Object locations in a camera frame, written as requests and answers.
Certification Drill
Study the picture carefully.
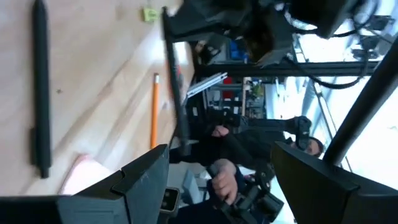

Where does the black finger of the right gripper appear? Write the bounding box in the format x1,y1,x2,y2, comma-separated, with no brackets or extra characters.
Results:
164,0,249,43

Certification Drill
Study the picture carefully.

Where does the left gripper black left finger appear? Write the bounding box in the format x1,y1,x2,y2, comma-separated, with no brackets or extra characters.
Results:
74,144,170,224

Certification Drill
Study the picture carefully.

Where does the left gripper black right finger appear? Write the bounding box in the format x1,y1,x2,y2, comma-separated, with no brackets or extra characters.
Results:
271,142,398,224

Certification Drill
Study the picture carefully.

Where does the yellow-green eraser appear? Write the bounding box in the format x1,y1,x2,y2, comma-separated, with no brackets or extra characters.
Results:
142,6,159,22

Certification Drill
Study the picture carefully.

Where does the pink sticky note pad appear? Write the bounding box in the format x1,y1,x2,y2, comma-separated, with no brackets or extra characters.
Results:
58,154,116,196

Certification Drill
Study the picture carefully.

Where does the orange pencil with eraser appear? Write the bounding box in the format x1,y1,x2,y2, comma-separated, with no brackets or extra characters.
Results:
149,73,160,149

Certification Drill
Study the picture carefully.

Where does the black pen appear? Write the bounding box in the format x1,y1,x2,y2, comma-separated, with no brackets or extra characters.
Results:
30,0,53,179

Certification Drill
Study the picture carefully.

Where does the silver aluminium bar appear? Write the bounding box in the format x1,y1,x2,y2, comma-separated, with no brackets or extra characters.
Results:
186,72,228,98

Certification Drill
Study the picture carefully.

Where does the person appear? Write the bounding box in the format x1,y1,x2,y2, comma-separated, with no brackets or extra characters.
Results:
169,114,326,224

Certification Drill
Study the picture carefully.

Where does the person's hand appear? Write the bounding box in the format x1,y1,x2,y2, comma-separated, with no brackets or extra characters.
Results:
211,124,230,138
211,158,239,206

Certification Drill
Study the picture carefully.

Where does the small grey camera module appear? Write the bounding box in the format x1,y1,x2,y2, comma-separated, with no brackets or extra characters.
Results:
160,186,181,217

